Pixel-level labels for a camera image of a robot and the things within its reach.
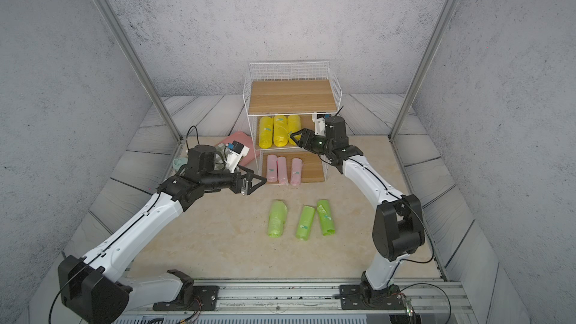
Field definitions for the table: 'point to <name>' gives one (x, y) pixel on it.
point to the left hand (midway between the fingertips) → (270, 163)
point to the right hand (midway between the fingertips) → (293, 160)
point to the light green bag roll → (277, 218)
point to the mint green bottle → (178, 163)
